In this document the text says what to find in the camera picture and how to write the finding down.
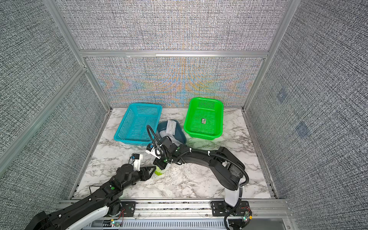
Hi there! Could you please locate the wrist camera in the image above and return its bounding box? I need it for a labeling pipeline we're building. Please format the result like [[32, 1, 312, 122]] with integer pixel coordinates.
[[145, 143, 162, 159], [131, 153, 142, 172]]

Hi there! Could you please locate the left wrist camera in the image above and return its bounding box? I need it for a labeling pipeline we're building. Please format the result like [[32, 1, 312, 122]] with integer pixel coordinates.
[[131, 153, 142, 172]]

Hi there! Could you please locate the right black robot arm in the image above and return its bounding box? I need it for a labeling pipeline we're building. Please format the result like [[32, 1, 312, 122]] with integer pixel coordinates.
[[146, 137, 249, 208]]

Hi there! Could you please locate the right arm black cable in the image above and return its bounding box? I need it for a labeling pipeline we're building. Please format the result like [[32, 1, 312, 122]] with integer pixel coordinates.
[[146, 125, 250, 230]]

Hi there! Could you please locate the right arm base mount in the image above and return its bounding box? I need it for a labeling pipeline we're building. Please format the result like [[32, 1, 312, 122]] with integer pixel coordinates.
[[210, 200, 253, 217]]

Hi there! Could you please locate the teal plastic basket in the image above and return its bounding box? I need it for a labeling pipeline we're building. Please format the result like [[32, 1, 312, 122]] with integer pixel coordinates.
[[114, 103, 163, 146]]

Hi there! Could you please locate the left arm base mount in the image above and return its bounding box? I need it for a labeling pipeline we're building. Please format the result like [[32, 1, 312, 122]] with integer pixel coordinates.
[[107, 201, 137, 218]]

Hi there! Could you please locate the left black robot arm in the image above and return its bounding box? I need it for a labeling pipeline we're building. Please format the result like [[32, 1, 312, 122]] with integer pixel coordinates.
[[26, 164, 156, 230]]

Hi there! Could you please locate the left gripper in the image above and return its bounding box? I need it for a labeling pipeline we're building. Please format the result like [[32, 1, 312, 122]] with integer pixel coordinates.
[[122, 166, 157, 191]]

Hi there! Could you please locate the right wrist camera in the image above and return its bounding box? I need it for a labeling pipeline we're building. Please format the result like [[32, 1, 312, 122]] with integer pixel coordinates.
[[145, 143, 162, 159]]

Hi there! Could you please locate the green custard apple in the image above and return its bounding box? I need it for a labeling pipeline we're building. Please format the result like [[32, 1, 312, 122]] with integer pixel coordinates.
[[154, 168, 164, 176]]

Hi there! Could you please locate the white foam nets pile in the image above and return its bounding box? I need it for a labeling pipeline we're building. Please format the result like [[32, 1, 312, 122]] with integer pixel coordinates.
[[159, 120, 185, 144]]

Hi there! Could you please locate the dark blue-grey tub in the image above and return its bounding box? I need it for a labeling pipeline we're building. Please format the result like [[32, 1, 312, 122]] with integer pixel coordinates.
[[156, 120, 188, 146]]

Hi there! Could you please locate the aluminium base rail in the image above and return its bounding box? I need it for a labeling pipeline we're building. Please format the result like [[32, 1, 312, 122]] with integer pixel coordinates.
[[82, 198, 298, 230]]

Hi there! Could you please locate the green plastic basket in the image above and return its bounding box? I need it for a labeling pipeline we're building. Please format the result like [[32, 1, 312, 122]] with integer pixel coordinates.
[[184, 97, 224, 140]]

